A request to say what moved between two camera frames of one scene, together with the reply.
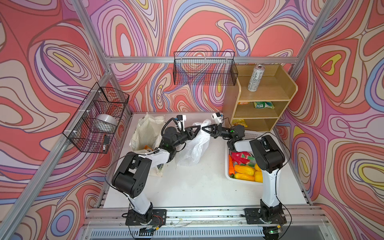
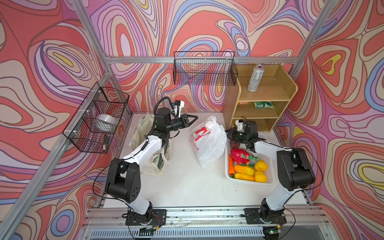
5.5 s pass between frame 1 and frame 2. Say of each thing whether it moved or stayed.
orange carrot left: stayed
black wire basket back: stayed
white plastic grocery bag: moved
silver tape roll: stayed
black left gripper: moved
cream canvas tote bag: stayed
